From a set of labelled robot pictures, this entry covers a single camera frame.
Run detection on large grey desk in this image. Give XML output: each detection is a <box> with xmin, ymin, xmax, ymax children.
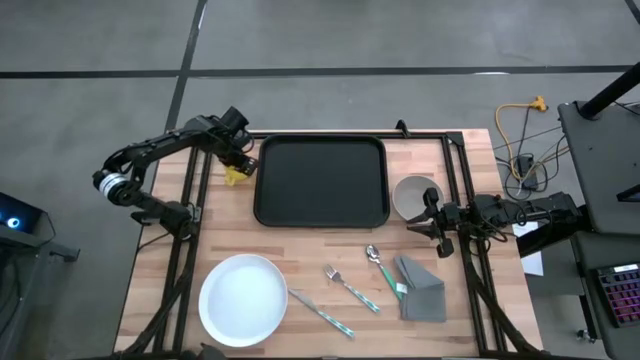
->
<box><xmin>557</xmin><ymin>99</ymin><xmax>640</xmax><ymax>236</ymax></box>

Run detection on yellow mug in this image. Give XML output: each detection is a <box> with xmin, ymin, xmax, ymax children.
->
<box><xmin>223</xmin><ymin>166</ymin><xmax>250</xmax><ymax>188</ymax></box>

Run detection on keyboard with coloured keys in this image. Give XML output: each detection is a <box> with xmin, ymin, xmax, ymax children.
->
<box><xmin>596</xmin><ymin>263</ymin><xmax>640</xmax><ymax>329</ymax></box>

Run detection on spoon with teal handle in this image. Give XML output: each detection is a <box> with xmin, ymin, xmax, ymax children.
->
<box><xmin>365</xmin><ymin>243</ymin><xmax>407</xmax><ymax>302</ymax></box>

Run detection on black diagonal pole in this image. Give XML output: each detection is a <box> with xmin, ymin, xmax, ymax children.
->
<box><xmin>579</xmin><ymin>62</ymin><xmax>640</xmax><ymax>120</ymax></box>

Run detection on fork with patterned handle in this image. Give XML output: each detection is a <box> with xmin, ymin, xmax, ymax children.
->
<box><xmin>323</xmin><ymin>263</ymin><xmax>381</xmax><ymax>315</ymax></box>

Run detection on black metal table frame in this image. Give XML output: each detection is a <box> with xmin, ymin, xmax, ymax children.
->
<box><xmin>114</xmin><ymin>127</ymin><xmax>551</xmax><ymax>360</ymax></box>

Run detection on beige bowl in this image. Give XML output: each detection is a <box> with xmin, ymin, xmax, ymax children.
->
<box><xmin>391</xmin><ymin>174</ymin><xmax>445</xmax><ymax>222</ymax></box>

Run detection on knife with patterned handle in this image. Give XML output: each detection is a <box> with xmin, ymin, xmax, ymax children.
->
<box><xmin>288</xmin><ymin>288</ymin><xmax>356</xmax><ymax>340</ymax></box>

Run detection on dark grey side desk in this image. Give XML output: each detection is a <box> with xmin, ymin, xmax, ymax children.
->
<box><xmin>569</xmin><ymin>229</ymin><xmax>640</xmax><ymax>360</ymax></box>

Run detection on grey napkin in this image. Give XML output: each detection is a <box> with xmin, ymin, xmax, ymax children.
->
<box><xmin>393</xmin><ymin>254</ymin><xmax>448</xmax><ymax>323</ymax></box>

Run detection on white round plate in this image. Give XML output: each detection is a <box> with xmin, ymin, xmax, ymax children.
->
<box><xmin>198</xmin><ymin>253</ymin><xmax>290</xmax><ymax>349</ymax></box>

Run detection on black floor cables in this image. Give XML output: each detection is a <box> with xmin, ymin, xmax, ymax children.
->
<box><xmin>492</xmin><ymin>106</ymin><xmax>571</xmax><ymax>201</ymax></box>

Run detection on white paper sheet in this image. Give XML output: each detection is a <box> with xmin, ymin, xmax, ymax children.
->
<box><xmin>512</xmin><ymin>221</ymin><xmax>545</xmax><ymax>278</ymax></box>

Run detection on black computer with blue light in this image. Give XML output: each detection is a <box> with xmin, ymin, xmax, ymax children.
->
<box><xmin>0</xmin><ymin>192</ymin><xmax>81</xmax><ymax>360</ymax></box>

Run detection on black desk crossbar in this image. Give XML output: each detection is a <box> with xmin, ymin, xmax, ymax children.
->
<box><xmin>516</xmin><ymin>219</ymin><xmax>594</xmax><ymax>259</ymax></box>

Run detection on desk caster wheel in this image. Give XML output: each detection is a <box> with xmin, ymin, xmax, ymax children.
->
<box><xmin>574</xmin><ymin>327</ymin><xmax>599</xmax><ymax>346</ymax></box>

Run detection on black angled bracket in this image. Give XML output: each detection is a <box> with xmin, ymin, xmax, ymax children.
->
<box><xmin>615</xmin><ymin>183</ymin><xmax>640</xmax><ymax>204</ymax></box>

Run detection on black plastic tray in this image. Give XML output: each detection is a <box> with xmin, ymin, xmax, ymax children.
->
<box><xmin>253</xmin><ymin>133</ymin><xmax>391</xmax><ymax>229</ymax></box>

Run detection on black power adapter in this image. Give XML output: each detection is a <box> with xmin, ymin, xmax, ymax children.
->
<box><xmin>514</xmin><ymin>154</ymin><xmax>540</xmax><ymax>191</ymax></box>

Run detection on yellow extension cable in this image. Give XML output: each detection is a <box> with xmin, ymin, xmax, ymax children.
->
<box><xmin>494</xmin><ymin>95</ymin><xmax>549</xmax><ymax>182</ymax></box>

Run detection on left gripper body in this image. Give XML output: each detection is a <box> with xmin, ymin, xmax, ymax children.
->
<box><xmin>219</xmin><ymin>127</ymin><xmax>259</xmax><ymax>175</ymax></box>

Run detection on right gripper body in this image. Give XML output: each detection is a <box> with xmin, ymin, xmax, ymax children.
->
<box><xmin>422</xmin><ymin>187</ymin><xmax>472</xmax><ymax>260</ymax></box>

